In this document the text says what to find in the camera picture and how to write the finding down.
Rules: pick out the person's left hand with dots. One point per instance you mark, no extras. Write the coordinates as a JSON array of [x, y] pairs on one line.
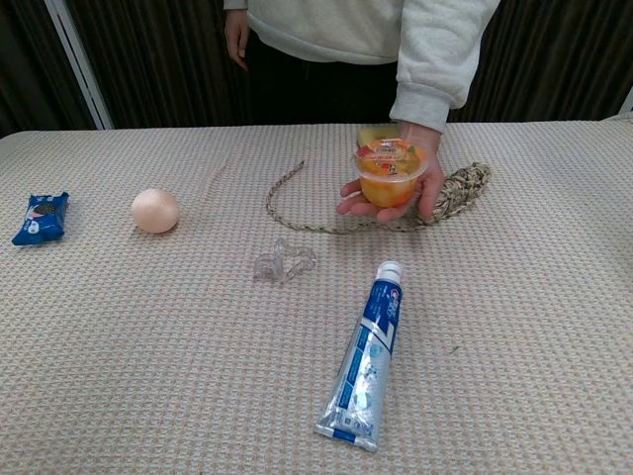
[[435, 168]]

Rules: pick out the person's right hand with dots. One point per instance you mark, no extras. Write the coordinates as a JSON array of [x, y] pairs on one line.
[[236, 37]]

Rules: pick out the orange fruit jelly cup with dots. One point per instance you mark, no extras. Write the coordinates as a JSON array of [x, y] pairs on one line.
[[390, 173]]

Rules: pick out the person's right forearm white sleeve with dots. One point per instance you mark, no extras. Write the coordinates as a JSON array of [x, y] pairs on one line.
[[235, 4]]

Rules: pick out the person's left forearm white sleeve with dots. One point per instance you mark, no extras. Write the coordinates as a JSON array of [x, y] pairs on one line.
[[440, 54]]

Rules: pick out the yellow sponge block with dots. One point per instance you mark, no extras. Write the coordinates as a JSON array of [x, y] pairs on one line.
[[378, 132]]

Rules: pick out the person in grey sweatshirt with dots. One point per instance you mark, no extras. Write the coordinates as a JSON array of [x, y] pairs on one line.
[[163, 59]]

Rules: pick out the clear plastic clip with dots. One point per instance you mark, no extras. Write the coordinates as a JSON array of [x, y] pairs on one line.
[[284, 262]]

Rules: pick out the pale brown egg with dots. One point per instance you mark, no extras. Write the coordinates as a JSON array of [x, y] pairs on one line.
[[155, 210]]

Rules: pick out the blue white toothpaste tube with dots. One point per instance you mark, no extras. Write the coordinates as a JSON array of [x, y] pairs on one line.
[[366, 356]]

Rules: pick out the blue cookie packet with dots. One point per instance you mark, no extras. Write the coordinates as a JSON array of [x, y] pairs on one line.
[[42, 218]]

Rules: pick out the beige woven tablecloth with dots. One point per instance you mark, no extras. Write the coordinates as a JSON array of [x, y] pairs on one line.
[[198, 346]]

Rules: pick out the white metal frame pole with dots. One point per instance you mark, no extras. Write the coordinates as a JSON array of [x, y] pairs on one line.
[[79, 64]]

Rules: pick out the white frame corner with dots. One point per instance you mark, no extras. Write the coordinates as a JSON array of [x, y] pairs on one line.
[[627, 106]]

